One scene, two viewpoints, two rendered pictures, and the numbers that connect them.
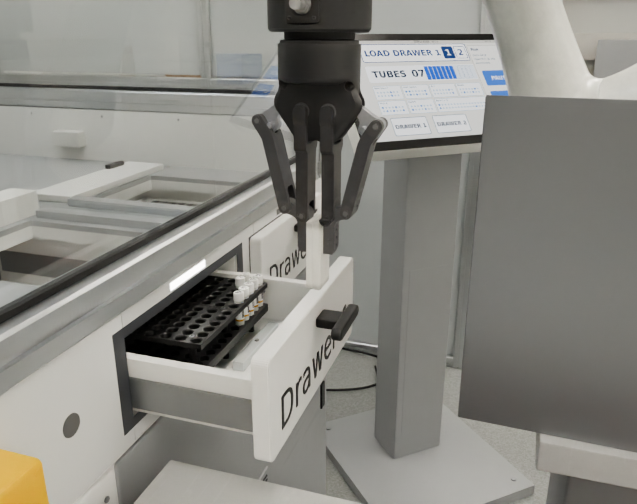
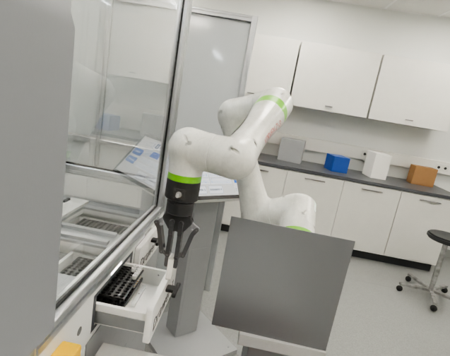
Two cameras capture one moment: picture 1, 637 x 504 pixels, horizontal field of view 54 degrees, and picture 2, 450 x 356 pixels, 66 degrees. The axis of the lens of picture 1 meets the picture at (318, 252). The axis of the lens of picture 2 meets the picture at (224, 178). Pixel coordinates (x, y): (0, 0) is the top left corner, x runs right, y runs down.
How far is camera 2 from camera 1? 0.45 m
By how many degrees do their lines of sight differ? 16
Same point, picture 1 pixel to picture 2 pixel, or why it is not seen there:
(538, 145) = (246, 234)
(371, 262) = not seen: hidden behind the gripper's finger
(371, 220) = not seen: hidden behind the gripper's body
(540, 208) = (245, 253)
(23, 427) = (69, 333)
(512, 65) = (241, 190)
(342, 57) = (188, 209)
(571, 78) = (261, 198)
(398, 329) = (184, 275)
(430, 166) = (205, 205)
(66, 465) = not seen: hidden behind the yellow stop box
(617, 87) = (275, 205)
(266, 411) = (150, 325)
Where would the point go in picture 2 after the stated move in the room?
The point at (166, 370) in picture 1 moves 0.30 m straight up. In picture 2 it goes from (111, 309) to (123, 203)
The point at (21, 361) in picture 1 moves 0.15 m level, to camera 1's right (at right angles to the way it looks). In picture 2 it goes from (73, 310) to (141, 311)
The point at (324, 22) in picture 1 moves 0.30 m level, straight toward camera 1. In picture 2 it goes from (184, 200) to (202, 252)
